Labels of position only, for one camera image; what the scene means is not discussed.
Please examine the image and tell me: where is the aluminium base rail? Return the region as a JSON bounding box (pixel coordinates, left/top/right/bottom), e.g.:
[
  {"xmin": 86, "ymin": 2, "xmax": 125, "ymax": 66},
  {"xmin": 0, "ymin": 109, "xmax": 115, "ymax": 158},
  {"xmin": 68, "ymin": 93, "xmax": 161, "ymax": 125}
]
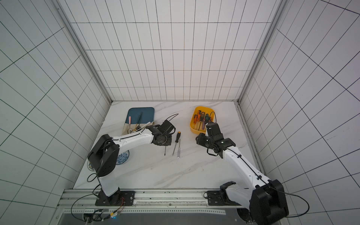
[{"xmin": 54, "ymin": 185, "xmax": 251, "ymax": 221}]

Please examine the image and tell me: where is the white handled utensil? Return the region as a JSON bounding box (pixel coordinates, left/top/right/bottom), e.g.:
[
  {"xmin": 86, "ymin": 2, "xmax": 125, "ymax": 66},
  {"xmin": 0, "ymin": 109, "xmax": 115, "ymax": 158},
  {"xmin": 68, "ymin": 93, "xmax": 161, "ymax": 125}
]
[{"xmin": 133, "ymin": 122, "xmax": 152, "ymax": 132}]

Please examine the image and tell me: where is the black screwdriver yellow cap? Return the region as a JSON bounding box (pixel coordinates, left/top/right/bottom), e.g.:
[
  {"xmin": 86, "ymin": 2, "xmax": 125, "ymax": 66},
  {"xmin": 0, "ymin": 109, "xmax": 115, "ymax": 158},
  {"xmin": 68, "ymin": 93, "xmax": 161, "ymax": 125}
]
[{"xmin": 172, "ymin": 131, "xmax": 181, "ymax": 155}]

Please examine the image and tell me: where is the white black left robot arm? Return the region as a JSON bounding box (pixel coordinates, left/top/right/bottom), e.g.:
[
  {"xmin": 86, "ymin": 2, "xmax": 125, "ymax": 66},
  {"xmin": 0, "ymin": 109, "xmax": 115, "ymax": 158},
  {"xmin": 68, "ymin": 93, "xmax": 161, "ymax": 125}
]
[{"xmin": 87, "ymin": 123, "xmax": 176, "ymax": 206}]

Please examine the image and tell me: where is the beige linen cloth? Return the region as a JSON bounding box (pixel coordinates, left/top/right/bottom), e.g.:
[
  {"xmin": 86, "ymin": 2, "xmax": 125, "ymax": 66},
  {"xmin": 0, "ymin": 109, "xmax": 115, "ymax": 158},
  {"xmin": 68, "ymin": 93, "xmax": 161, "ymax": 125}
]
[{"xmin": 122, "ymin": 123, "xmax": 143, "ymax": 135}]

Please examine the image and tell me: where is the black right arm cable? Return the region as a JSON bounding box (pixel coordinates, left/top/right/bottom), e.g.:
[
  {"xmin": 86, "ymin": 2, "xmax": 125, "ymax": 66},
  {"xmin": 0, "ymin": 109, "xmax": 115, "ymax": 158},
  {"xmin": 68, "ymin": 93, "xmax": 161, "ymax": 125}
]
[{"xmin": 269, "ymin": 185, "xmax": 310, "ymax": 218}]

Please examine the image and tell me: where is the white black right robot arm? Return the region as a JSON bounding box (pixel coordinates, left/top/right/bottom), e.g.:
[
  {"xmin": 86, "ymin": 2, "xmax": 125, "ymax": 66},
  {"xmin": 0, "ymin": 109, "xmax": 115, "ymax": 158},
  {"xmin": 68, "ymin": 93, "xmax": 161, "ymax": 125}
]
[{"xmin": 196, "ymin": 133, "xmax": 289, "ymax": 225}]

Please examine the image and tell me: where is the large orange grey screwdriver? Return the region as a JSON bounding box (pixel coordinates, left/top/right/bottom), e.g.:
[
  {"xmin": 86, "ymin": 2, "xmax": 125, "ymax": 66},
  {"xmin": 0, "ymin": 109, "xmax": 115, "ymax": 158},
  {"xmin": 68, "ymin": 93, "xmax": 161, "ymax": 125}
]
[{"xmin": 195, "ymin": 110, "xmax": 202, "ymax": 130}]

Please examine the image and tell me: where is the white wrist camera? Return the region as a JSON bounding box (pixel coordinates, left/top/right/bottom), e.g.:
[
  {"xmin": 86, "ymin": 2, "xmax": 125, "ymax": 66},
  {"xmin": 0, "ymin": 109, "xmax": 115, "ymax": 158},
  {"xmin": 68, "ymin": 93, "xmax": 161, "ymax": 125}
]
[
  {"xmin": 206, "ymin": 122, "xmax": 221, "ymax": 138},
  {"xmin": 160, "ymin": 120, "xmax": 176, "ymax": 135}
]

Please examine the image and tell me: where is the blue yellow patterned plate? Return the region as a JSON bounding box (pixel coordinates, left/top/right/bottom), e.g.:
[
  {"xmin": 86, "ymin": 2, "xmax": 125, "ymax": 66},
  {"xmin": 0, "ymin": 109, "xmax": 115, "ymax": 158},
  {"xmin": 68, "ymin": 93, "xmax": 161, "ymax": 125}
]
[{"xmin": 87, "ymin": 161, "xmax": 95, "ymax": 172}]

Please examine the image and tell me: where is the black slim utensil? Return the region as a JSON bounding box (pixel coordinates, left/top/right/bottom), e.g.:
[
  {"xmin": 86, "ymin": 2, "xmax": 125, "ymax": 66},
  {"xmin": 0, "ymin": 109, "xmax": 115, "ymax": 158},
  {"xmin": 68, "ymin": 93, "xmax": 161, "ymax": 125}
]
[{"xmin": 137, "ymin": 112, "xmax": 143, "ymax": 125}]

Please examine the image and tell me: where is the green black screwdriver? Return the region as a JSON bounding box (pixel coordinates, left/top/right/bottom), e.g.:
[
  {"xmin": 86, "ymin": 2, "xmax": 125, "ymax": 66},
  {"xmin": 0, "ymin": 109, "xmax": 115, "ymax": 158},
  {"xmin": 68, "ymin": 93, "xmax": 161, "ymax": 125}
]
[{"xmin": 203, "ymin": 113, "xmax": 212, "ymax": 125}]

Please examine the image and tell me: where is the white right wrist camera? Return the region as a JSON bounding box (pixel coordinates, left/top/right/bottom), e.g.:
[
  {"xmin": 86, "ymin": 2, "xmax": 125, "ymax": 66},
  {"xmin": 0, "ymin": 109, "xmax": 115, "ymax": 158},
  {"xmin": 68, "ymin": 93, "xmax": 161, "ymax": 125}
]
[{"xmin": 206, "ymin": 122, "xmax": 221, "ymax": 138}]

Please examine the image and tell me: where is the yellow plastic storage box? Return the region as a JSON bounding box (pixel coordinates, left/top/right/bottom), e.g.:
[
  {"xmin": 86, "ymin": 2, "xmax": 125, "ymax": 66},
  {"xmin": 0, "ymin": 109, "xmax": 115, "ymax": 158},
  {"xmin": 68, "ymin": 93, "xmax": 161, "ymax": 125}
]
[{"xmin": 190, "ymin": 106, "xmax": 216, "ymax": 135}]

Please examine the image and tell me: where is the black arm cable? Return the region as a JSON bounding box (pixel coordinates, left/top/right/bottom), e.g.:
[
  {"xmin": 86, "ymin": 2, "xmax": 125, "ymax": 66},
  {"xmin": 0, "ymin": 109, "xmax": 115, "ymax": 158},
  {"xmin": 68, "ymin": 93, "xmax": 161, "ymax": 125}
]
[
  {"xmin": 269, "ymin": 185, "xmax": 310, "ymax": 218},
  {"xmin": 70, "ymin": 172, "xmax": 102, "ymax": 223}
]

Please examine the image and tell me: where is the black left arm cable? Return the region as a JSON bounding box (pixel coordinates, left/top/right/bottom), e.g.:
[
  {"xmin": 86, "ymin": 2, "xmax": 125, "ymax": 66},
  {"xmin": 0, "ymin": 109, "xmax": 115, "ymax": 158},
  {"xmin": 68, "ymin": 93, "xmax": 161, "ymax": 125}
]
[{"xmin": 70, "ymin": 172, "xmax": 102, "ymax": 223}]

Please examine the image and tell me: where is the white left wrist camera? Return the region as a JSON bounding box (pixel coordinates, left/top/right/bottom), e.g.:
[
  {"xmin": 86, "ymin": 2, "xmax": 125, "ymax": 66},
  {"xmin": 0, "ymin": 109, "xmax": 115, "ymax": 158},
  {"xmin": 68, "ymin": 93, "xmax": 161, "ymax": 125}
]
[{"xmin": 160, "ymin": 120, "xmax": 176, "ymax": 135}]

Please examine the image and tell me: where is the teal plastic tray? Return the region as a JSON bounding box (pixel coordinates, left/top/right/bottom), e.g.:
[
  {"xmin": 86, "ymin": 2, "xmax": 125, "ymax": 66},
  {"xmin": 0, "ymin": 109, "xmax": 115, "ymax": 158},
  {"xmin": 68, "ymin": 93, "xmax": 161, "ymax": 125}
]
[{"xmin": 125, "ymin": 107, "xmax": 155, "ymax": 124}]

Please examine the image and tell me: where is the small clear handled screwdriver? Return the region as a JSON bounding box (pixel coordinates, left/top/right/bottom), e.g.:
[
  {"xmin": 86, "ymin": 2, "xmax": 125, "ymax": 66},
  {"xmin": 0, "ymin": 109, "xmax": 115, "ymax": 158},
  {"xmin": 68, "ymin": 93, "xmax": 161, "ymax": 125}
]
[{"xmin": 177, "ymin": 139, "xmax": 181, "ymax": 159}]

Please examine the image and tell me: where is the pink handled spoon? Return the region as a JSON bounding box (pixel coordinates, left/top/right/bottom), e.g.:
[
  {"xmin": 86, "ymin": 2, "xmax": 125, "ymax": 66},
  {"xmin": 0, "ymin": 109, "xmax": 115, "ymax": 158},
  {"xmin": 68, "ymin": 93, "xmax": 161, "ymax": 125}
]
[{"xmin": 127, "ymin": 116, "xmax": 132, "ymax": 134}]

